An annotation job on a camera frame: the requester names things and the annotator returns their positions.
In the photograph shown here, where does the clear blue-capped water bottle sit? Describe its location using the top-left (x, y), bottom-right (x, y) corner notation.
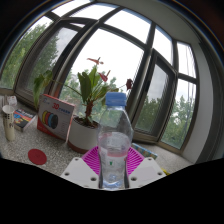
top-left (96, 91), bottom-right (135, 191)

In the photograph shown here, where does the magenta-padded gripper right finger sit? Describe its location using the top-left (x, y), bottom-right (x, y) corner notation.
top-left (126, 146), bottom-right (167, 190)

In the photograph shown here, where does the red and white filament box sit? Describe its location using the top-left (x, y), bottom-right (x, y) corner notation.
top-left (36, 93), bottom-right (76, 141)

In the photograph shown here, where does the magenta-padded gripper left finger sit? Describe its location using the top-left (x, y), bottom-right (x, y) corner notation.
top-left (60, 145), bottom-right (101, 190)

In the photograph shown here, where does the dark colourful flat box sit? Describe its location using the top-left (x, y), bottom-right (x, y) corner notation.
top-left (13, 108), bottom-right (37, 132)

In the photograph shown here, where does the cream printed mug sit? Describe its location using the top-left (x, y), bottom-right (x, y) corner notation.
top-left (1, 104), bottom-right (16, 142)

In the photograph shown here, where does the potted plant in white pot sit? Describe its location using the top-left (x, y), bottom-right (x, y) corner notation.
top-left (32, 56), bottom-right (134, 154)

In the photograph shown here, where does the flat round red coaster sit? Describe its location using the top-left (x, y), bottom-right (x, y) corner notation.
top-left (27, 148), bottom-right (48, 166)

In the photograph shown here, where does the light blue small box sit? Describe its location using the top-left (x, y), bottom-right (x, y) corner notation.
top-left (131, 142), bottom-right (159, 160)

